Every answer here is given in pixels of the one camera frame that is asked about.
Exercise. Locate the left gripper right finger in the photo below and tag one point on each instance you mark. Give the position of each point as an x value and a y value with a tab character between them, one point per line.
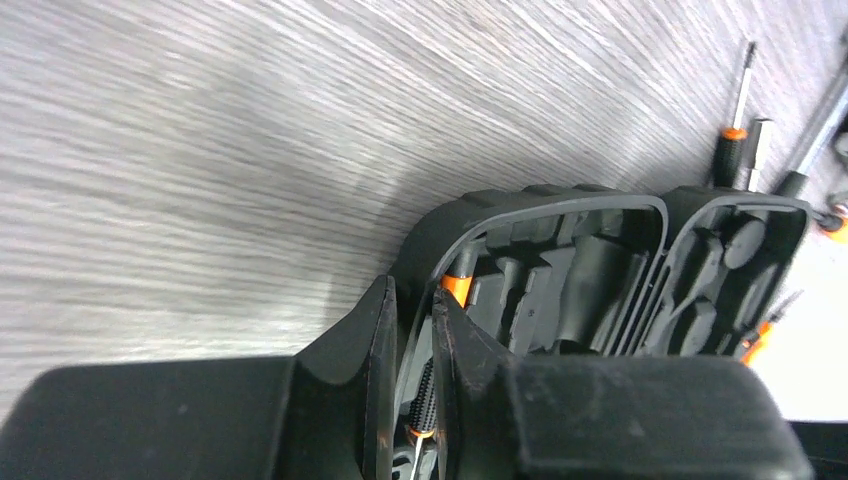
501	416

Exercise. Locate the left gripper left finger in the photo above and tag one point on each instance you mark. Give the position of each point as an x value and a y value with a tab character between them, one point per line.
327	412

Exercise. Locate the black tool kit case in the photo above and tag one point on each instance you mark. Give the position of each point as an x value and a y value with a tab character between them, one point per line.
587	270

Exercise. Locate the thin orange black screwdriver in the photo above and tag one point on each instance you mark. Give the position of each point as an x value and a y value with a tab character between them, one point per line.
728	150

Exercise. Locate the small round bit holder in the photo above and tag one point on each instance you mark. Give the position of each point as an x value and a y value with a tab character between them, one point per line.
833	222

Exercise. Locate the orange handled pliers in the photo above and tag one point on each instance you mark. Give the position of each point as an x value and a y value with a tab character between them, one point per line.
756	344

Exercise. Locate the claw hammer black handle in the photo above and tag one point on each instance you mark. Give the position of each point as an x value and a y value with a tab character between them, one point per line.
816	136

